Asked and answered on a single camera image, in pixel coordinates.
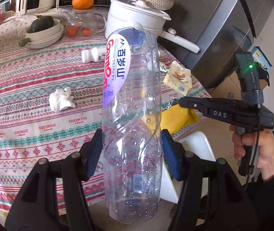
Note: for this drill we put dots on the large cardboard box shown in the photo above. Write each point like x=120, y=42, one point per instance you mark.
x=226, y=87

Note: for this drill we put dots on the person's right forearm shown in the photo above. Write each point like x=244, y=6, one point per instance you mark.
x=271, y=199

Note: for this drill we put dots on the white ceramic bowl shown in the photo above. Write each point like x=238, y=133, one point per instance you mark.
x=47, y=42
x=50, y=30

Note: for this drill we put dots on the small white yogurt bottle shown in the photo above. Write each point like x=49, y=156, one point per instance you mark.
x=92, y=54

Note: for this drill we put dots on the striped patterned tablecloth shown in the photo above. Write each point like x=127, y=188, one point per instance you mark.
x=31, y=130

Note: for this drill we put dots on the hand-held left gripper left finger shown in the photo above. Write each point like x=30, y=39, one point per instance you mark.
x=93, y=155

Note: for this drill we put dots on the yellow snack packet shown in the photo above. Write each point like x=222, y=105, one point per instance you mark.
x=175, y=119

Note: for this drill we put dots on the clear plastic water bottle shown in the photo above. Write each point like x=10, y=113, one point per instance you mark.
x=132, y=125

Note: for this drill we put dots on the grey refrigerator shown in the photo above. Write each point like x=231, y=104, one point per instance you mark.
x=211, y=41

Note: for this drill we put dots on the small orange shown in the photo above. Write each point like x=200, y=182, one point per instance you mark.
x=87, y=31
x=72, y=31

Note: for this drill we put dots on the white electric pot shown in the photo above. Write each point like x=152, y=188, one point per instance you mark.
x=132, y=12

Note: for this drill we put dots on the glass teapot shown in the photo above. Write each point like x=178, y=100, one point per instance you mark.
x=84, y=20

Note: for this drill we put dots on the white plastic bin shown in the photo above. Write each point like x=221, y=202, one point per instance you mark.
x=194, y=144

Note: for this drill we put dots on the white dotted cloth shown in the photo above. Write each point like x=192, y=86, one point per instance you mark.
x=7, y=33

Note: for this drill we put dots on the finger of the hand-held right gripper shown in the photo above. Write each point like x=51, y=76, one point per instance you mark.
x=214, y=108

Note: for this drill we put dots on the pale yellow food wrapper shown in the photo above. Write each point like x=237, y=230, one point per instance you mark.
x=177, y=77

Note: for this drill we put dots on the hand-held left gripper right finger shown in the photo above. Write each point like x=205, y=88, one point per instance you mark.
x=170, y=156

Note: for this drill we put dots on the crumpled white tissue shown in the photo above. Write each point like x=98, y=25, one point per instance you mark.
x=61, y=99

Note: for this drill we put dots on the person's right hand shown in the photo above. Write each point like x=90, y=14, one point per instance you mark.
x=270, y=154

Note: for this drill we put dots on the blue printed box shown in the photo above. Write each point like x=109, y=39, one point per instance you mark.
x=263, y=57

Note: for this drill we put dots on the dark green squash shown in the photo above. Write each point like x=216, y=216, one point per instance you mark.
x=41, y=24

